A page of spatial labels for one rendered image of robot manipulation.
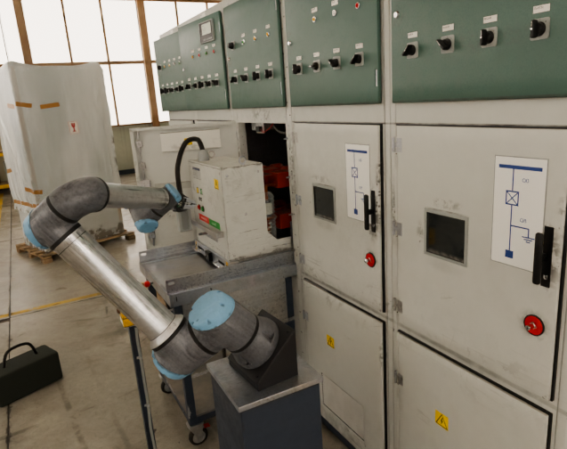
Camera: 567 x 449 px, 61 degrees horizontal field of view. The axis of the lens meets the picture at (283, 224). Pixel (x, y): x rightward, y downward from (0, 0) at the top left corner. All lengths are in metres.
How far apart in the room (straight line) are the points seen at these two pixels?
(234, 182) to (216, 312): 0.94
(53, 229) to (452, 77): 1.27
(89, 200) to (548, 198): 1.29
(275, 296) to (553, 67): 1.71
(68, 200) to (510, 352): 1.38
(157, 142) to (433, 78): 1.85
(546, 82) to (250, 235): 1.55
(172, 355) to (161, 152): 1.61
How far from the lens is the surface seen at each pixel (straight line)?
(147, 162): 3.03
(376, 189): 1.84
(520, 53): 1.41
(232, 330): 1.61
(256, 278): 2.44
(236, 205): 2.37
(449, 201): 1.59
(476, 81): 1.49
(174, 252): 2.87
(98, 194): 1.61
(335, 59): 1.97
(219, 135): 2.96
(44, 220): 1.62
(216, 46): 3.08
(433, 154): 1.61
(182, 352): 1.67
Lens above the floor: 1.69
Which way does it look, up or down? 15 degrees down
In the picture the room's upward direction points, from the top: 4 degrees counter-clockwise
